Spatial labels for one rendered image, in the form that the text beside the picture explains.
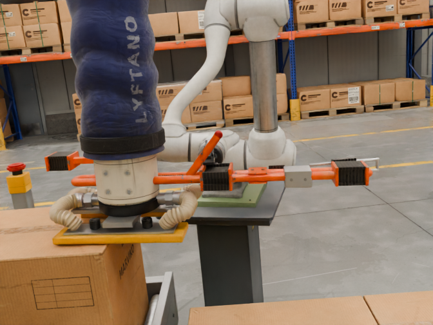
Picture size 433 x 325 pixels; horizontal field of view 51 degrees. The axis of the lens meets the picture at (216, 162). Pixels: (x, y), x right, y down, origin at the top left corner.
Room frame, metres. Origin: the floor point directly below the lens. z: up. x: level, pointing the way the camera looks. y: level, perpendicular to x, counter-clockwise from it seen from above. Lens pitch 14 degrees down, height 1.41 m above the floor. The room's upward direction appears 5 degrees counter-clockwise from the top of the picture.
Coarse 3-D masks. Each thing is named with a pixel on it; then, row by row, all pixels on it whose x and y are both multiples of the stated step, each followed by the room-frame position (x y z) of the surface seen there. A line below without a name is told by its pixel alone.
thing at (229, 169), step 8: (200, 168) 1.17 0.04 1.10; (208, 168) 1.22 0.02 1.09; (216, 168) 1.21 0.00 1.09; (224, 168) 1.20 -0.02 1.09; (232, 168) 1.19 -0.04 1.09; (200, 176) 1.15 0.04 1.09; (208, 176) 1.14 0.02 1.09; (216, 176) 1.14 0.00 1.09; (224, 176) 1.14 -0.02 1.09; (200, 184) 1.15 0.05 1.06; (208, 184) 1.14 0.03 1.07; (216, 184) 1.14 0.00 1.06; (224, 184) 1.14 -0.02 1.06; (232, 184) 1.16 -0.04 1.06
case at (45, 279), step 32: (0, 224) 1.31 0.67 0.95; (32, 224) 1.28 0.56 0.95; (0, 256) 1.07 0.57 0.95; (32, 256) 1.05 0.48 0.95; (64, 256) 1.04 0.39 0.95; (96, 256) 1.04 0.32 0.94; (128, 256) 1.26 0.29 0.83; (0, 288) 1.05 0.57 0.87; (32, 288) 1.05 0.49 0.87; (64, 288) 1.04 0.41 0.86; (96, 288) 1.04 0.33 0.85; (128, 288) 1.21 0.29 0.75; (0, 320) 1.05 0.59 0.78; (32, 320) 1.05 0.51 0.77; (64, 320) 1.04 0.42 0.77; (96, 320) 1.04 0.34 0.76; (128, 320) 1.16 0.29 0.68
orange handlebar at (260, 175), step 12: (252, 168) 1.20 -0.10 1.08; (264, 168) 1.19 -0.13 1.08; (312, 168) 1.18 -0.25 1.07; (324, 168) 1.17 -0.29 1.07; (72, 180) 1.21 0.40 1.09; (84, 180) 1.20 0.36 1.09; (156, 180) 1.18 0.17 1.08; (168, 180) 1.17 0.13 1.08; (180, 180) 1.17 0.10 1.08; (192, 180) 1.17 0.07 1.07; (240, 180) 1.15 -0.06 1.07; (252, 180) 1.15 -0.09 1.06; (264, 180) 1.15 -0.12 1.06; (276, 180) 1.14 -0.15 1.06
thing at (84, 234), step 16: (96, 224) 1.12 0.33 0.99; (144, 224) 1.10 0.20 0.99; (176, 224) 1.12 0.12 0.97; (64, 240) 1.09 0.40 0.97; (80, 240) 1.08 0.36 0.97; (96, 240) 1.08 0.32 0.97; (112, 240) 1.07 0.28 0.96; (128, 240) 1.07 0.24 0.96; (144, 240) 1.06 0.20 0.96; (160, 240) 1.06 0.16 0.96; (176, 240) 1.06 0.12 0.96
